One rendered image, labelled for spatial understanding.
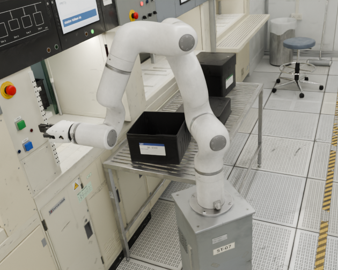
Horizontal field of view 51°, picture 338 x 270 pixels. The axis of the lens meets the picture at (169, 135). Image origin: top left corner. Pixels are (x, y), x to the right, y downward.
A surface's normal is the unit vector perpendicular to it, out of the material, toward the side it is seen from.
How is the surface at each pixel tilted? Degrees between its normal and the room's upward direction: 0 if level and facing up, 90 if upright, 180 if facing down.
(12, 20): 90
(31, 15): 90
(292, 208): 0
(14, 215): 90
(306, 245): 0
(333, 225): 0
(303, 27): 90
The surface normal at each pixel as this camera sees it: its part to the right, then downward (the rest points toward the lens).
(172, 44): -0.31, 0.45
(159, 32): -0.39, 0.04
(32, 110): 0.90, 0.12
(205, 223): -0.11, -0.87
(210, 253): 0.34, 0.42
